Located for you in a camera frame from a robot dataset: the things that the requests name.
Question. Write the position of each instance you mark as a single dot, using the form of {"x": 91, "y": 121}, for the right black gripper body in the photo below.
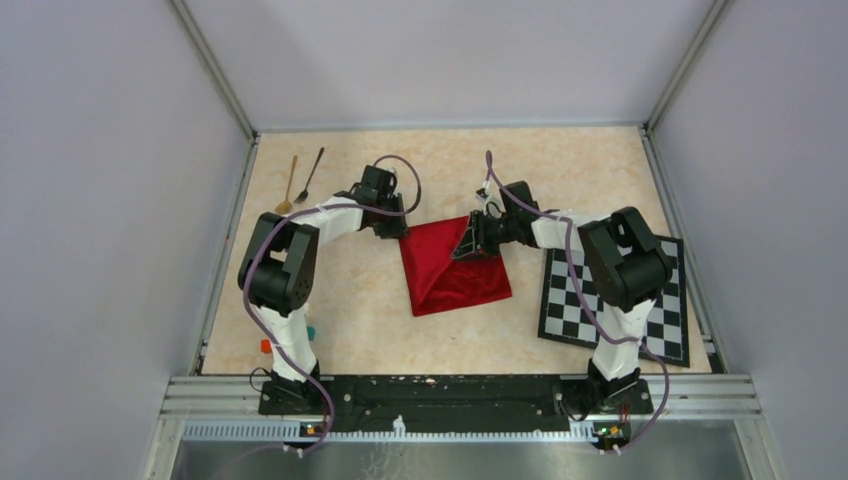
{"x": 492, "y": 233}

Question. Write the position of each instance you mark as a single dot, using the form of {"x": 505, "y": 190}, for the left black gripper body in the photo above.
{"x": 389, "y": 225}

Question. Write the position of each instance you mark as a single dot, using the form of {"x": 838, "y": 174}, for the red cloth napkin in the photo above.
{"x": 436, "y": 282}

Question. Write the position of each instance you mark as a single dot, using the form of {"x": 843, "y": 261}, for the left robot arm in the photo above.
{"x": 277, "y": 272}

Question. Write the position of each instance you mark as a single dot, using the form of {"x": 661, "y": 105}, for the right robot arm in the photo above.
{"x": 624, "y": 258}

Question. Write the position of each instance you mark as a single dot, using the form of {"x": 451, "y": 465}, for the black fork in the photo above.
{"x": 304, "y": 193}

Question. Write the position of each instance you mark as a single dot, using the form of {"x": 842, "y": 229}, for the gold spoon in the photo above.
{"x": 284, "y": 206}

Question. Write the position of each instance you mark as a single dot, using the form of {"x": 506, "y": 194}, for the black white checkerboard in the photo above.
{"x": 562, "y": 318}

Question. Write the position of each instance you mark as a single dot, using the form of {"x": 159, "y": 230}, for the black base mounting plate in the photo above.
{"x": 459, "y": 404}

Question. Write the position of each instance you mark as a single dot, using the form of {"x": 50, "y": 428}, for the orange round block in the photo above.
{"x": 266, "y": 346}

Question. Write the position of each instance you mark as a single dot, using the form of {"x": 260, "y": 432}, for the aluminium front rail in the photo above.
{"x": 226, "y": 408}

